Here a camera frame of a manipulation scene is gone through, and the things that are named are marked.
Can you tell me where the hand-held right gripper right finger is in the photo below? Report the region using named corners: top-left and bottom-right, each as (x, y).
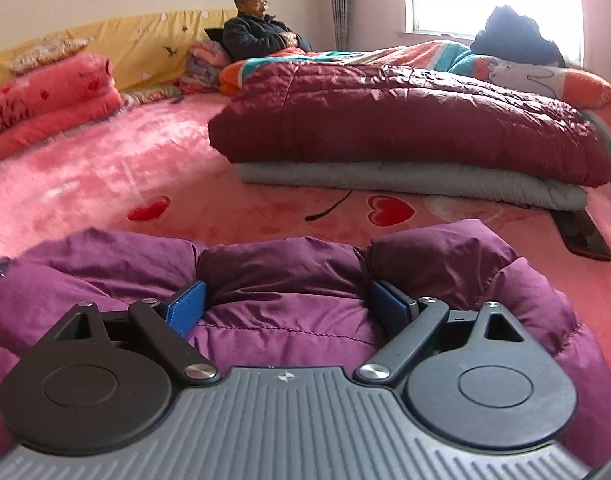
top-left (354, 280), bottom-right (533, 386)

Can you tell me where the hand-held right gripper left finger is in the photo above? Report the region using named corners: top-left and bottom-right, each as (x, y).
top-left (36, 280), bottom-right (222, 387)

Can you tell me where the purple down jacket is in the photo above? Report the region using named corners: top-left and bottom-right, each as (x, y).
top-left (0, 217), bottom-right (611, 461)

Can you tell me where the grey down jacket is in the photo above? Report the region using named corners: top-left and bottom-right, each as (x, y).
top-left (236, 160), bottom-right (589, 211)

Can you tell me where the pink bed sheet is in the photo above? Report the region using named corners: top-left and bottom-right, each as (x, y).
top-left (0, 91), bottom-right (611, 361)

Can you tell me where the maroon down jacket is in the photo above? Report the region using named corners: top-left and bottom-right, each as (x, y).
top-left (207, 62), bottom-right (611, 188)

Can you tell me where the dark phone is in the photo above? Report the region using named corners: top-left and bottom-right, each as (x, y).
top-left (550, 207), bottom-right (611, 262)

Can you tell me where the floral flat pillow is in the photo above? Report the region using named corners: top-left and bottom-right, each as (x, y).
top-left (120, 84), bottom-right (184, 106)

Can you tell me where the folded pink blanket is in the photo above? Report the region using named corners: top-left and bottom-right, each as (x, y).
top-left (0, 52), bottom-right (125, 162)

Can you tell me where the colourful printed quilt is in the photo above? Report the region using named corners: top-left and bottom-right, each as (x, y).
top-left (218, 40), bottom-right (611, 163)

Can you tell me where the yellow padded headboard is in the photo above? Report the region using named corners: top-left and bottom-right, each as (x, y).
top-left (0, 8), bottom-right (239, 93)

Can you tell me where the patterned small pillow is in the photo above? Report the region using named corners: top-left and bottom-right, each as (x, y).
top-left (8, 35), bottom-right (94, 75)

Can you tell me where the black clothing pile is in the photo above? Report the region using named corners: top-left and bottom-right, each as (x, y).
top-left (470, 5), bottom-right (566, 67)

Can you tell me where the grey striped curtain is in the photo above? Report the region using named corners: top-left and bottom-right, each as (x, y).
top-left (328, 0), bottom-right (359, 52)

